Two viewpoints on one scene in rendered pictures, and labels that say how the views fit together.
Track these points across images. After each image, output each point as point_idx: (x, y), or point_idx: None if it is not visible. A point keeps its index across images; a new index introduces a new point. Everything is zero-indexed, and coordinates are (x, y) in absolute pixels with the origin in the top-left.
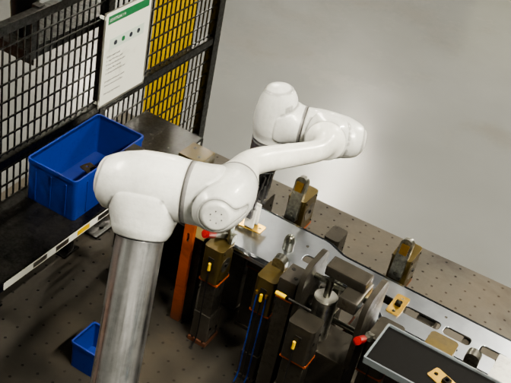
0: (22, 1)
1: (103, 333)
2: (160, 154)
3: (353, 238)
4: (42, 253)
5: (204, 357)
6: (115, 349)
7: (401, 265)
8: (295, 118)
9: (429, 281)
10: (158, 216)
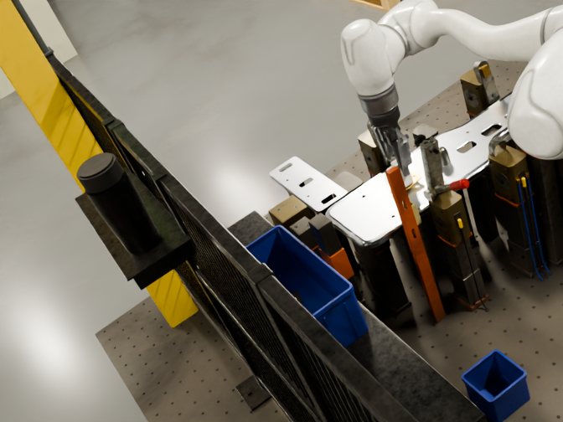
0: (132, 200)
1: None
2: (553, 48)
3: (360, 172)
4: (426, 362)
5: (503, 300)
6: None
7: (493, 84)
8: (392, 35)
9: None
10: None
